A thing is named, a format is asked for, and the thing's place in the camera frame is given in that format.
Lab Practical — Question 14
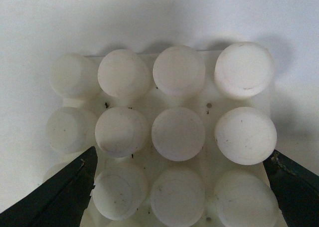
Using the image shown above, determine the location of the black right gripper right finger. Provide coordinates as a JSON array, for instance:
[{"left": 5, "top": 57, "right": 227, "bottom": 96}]
[{"left": 263, "top": 150, "right": 319, "bottom": 227}]

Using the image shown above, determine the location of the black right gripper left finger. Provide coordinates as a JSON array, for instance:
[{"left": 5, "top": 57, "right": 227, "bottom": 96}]
[{"left": 0, "top": 146, "right": 98, "bottom": 227}]

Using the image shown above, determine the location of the white studded base plate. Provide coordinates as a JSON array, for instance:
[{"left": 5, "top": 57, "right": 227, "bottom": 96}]
[{"left": 45, "top": 42, "right": 285, "bottom": 227}]

